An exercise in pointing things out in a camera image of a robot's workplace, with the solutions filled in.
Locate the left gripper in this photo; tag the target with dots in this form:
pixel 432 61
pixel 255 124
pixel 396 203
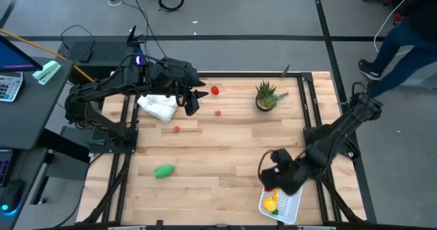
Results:
pixel 174 74

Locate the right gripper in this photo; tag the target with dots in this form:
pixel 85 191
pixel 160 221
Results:
pixel 293 175

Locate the red strawberry toy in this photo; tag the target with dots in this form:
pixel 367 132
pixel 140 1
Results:
pixel 214 90

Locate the yellow banana toy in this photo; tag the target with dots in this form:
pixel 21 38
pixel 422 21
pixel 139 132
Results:
pixel 276 196

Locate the pink-red apple toy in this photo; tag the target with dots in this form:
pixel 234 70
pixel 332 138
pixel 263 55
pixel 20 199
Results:
pixel 268 190

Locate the yellow lemon toy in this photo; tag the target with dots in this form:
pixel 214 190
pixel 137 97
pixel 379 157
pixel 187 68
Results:
pixel 269 204

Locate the small pink-red berry toy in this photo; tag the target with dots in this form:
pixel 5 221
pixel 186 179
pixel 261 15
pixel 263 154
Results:
pixel 176 129

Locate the green corn husk toy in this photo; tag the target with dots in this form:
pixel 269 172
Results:
pixel 164 171

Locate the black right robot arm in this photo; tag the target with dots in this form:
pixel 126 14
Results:
pixel 341 127

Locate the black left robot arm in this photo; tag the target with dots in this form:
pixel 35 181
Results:
pixel 102 86

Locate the white perforated plastic basket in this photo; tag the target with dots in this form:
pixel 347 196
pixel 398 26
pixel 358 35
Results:
pixel 290 206

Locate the white folded towel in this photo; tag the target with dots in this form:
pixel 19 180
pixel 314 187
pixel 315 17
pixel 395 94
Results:
pixel 158 107

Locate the potted succulent plant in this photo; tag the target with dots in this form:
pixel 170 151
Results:
pixel 266 98

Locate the black computer case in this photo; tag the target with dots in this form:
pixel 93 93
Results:
pixel 109 52

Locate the small black flat device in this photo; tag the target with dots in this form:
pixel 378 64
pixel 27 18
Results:
pixel 82 50

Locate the mint green stapler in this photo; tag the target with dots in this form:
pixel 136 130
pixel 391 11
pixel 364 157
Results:
pixel 48 72

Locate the black office desk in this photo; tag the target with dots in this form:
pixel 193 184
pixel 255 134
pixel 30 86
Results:
pixel 34 114

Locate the person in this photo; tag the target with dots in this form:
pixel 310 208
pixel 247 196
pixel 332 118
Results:
pixel 406 35

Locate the desk monitor blue screen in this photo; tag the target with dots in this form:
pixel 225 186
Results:
pixel 13 57

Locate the grey desk calculator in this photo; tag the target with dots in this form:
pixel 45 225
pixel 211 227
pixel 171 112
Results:
pixel 10 86

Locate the red metal trolley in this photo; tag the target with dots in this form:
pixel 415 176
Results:
pixel 397 4

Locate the black keyboard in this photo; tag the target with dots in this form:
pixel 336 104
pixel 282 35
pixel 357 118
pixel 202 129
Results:
pixel 5 168

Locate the black computer mouse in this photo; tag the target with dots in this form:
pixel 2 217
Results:
pixel 12 196

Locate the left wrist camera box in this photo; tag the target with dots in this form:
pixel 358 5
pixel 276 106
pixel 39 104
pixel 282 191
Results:
pixel 192 107

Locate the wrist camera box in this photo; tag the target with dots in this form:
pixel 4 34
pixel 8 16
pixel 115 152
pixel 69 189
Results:
pixel 270 179
pixel 192 107

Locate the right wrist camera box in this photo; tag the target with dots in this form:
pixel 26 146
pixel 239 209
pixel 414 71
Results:
pixel 270 179

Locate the black metal table frame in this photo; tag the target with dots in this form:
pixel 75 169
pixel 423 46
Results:
pixel 246 74

